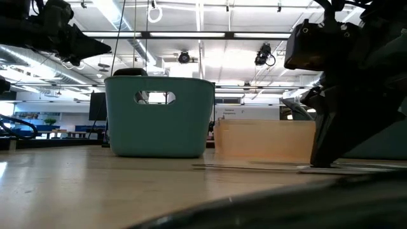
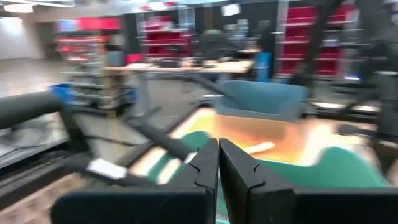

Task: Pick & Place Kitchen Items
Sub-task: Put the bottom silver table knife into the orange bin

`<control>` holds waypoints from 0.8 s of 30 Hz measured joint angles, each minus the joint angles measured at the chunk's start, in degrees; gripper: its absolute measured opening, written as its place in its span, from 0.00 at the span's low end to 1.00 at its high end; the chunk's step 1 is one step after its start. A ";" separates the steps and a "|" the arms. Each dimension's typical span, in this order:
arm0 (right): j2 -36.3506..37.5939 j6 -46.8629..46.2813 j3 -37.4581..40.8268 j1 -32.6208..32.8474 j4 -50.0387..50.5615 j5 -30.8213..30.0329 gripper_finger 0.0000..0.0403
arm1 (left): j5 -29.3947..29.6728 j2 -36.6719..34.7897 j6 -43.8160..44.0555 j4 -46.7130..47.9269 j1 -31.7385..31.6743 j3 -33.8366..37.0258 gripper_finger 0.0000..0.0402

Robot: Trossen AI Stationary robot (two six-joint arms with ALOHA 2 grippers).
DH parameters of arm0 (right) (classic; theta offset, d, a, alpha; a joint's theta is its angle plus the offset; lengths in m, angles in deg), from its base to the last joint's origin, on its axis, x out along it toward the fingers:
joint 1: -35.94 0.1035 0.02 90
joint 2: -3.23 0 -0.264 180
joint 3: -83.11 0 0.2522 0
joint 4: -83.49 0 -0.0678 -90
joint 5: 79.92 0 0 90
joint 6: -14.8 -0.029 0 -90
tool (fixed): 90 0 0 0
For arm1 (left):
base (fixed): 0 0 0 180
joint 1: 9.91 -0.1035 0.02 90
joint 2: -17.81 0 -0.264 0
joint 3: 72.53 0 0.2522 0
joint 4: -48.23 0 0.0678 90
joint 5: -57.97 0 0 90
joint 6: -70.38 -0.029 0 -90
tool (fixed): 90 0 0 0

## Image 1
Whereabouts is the white wall sign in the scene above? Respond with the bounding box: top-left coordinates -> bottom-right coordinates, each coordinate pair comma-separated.
216,106 -> 280,121

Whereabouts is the black hanging cable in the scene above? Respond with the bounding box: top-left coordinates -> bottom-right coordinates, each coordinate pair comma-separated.
87,0 -> 127,139

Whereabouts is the black metal rig frame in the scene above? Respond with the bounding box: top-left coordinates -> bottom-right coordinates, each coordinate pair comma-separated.
0,137 -> 111,152

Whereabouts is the white hanging ring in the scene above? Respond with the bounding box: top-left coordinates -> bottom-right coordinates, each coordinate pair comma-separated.
147,5 -> 163,24

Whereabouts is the black monitor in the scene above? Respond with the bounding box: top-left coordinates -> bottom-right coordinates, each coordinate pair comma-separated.
88,92 -> 107,121

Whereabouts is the dark blue plastic bin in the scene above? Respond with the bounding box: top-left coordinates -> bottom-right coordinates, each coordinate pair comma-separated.
341,98 -> 407,161

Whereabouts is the translucent orange plastic tray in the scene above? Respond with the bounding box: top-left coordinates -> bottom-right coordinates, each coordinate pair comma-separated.
213,118 -> 317,162

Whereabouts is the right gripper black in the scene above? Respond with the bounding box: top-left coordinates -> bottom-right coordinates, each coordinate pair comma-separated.
300,0 -> 407,168

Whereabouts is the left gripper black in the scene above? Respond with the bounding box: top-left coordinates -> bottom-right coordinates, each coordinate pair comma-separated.
0,0 -> 113,67

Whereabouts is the black overhead light bar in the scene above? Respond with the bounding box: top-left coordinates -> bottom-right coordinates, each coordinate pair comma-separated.
82,31 -> 292,41

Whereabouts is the black ceiling camera with cable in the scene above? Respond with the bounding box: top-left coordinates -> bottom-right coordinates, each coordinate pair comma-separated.
254,43 -> 277,67

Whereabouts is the thin hanging cord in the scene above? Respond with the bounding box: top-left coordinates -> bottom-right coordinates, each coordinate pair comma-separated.
144,0 -> 149,73
132,0 -> 138,69

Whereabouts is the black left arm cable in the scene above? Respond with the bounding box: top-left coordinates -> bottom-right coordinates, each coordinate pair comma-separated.
0,113 -> 39,141

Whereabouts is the round black ceiling spotlight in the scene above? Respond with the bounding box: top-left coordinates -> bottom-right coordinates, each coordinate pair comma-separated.
177,50 -> 191,65

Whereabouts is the steel box grater black handle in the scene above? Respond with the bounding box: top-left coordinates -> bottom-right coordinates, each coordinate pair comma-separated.
101,67 -> 149,148

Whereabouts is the wooden bench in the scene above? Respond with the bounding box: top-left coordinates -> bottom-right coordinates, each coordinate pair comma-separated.
38,128 -> 88,139

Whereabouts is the teal green plastic bin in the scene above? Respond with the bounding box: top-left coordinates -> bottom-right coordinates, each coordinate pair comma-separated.
104,75 -> 216,159

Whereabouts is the steel table knife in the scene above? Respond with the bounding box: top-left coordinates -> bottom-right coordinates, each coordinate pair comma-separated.
191,162 -> 319,171

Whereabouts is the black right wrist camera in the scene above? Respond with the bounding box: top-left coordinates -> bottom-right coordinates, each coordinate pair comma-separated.
284,18 -> 362,73

